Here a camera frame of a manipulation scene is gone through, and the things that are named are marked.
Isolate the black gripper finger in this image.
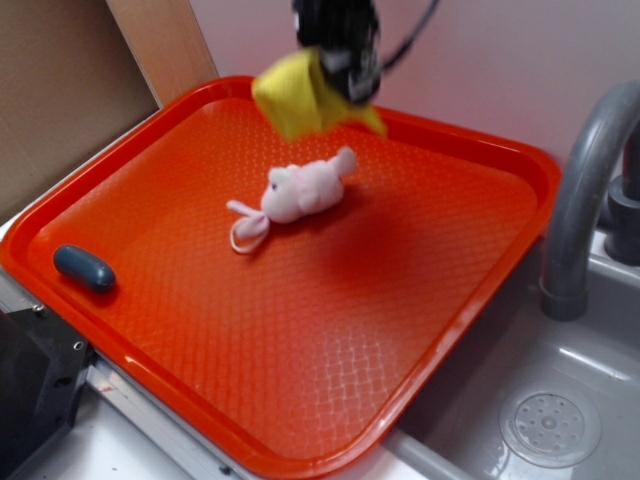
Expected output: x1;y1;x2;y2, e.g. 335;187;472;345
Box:
322;50;382;105

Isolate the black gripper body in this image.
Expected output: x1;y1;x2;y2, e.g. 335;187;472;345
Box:
292;0;379;63

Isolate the yellow cloth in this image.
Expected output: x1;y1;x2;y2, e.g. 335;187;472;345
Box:
251;47;387;141

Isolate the pink plush toy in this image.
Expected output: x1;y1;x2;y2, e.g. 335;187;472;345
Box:
227;147;357;254

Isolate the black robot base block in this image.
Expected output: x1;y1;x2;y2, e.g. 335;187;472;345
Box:
1;305;93;479

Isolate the red plastic tray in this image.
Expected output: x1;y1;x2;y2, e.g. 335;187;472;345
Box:
1;77;560;479

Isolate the cardboard panel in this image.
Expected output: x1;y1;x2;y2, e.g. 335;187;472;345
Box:
1;1;218;221

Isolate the grey faucet spout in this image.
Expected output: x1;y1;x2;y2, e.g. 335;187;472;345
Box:
540;80;639;321

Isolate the dark grey oval object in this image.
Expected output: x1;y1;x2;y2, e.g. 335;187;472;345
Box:
53;245;116;293

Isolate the grey sink basin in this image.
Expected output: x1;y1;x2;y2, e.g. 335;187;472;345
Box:
385;233;639;479

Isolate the sink drain strainer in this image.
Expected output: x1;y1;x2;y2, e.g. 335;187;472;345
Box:
499;382;602;469

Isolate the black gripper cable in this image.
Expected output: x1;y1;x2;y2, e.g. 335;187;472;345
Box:
377;0;441;76

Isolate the dark grey faucet handle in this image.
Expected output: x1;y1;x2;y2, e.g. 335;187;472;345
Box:
605;125;639;266

